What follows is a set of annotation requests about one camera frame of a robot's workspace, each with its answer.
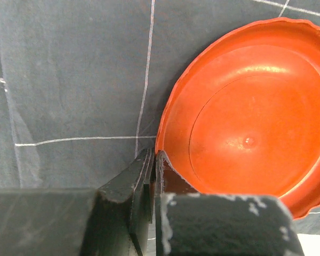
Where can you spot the orange round plate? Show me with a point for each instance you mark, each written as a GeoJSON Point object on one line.
{"type": "Point", "coordinates": [244, 117]}

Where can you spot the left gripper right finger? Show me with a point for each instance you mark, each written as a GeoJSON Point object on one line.
{"type": "Point", "coordinates": [193, 223]}

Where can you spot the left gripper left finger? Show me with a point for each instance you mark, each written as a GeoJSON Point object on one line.
{"type": "Point", "coordinates": [110, 220]}

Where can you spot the dark checked cloth placemat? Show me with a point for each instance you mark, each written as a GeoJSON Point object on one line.
{"type": "Point", "coordinates": [83, 84]}

